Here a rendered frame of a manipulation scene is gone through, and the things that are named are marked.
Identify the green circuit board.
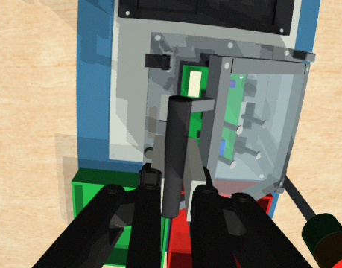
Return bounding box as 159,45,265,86
180,65,208,144

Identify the red open bin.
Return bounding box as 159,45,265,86
166,193,273,268

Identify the green open-top bin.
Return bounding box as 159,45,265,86
71,167,168,268

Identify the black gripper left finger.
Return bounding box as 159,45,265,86
32,135,165,268

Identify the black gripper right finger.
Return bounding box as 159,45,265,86
183,138,313,268

